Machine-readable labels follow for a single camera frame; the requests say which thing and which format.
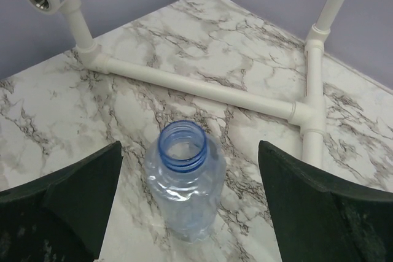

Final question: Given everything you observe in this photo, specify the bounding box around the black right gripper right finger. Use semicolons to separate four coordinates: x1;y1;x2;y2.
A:
258;141;392;261

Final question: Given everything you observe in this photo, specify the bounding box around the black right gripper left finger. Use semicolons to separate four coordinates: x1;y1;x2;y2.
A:
1;141;123;261

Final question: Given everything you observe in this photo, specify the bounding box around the clear blue-tinted plastic bottle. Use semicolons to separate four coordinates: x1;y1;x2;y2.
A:
144;120;227;242

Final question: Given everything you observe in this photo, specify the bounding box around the white PVC pipe frame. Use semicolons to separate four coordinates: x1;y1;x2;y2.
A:
27;0;344;168

